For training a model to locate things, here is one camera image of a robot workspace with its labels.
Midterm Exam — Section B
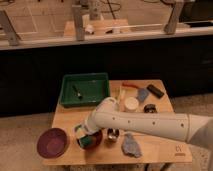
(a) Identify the red bowl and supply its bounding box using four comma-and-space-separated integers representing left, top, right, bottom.
76, 129, 103, 150

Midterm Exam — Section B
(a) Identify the green sponge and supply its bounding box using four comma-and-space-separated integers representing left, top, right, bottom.
79, 135, 92, 147

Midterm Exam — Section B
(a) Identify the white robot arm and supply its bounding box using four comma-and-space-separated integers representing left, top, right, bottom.
74, 97, 213, 171

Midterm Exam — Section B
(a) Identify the blue grey sponge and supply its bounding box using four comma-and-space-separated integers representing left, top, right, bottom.
137, 88, 149, 102

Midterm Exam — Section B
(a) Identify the green plastic tray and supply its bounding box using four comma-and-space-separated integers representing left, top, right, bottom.
59, 73, 110, 108

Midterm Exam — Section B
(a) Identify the white round container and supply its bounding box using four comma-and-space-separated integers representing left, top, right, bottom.
124, 97, 139, 112

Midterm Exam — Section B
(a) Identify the small tool in tray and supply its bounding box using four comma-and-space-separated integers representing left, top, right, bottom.
73, 85, 82, 99

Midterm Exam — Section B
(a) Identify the small black round object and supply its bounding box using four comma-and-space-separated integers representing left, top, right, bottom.
144, 104, 157, 113

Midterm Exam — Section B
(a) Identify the metal cup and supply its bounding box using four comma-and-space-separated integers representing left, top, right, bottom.
107, 128, 120, 142

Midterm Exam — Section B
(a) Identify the wooden table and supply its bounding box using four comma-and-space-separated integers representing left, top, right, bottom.
43, 79, 193, 166

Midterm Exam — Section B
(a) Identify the black rectangular block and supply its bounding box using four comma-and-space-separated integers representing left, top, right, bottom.
147, 84, 164, 98

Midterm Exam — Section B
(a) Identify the white object on shelf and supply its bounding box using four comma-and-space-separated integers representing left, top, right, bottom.
85, 24, 94, 35

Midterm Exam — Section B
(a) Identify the blue grey cloth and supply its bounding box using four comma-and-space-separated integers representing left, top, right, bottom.
121, 133, 142, 158

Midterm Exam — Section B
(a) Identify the dark red plate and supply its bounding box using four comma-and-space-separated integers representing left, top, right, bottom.
37, 128, 69, 159

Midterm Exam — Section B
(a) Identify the yellow handled utensil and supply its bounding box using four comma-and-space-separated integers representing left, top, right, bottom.
117, 86, 126, 103

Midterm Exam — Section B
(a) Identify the grey post middle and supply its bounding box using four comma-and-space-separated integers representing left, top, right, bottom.
72, 5, 85, 41

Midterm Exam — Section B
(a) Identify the grey post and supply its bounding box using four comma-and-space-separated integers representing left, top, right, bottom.
164, 0, 184, 35
72, 5, 85, 41
0, 10, 19, 46

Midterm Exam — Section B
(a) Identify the grey post right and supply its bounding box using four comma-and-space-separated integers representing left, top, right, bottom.
164, 0, 184, 35

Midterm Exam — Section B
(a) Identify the grey post left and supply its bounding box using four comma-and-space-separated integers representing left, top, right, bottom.
0, 10, 19, 46

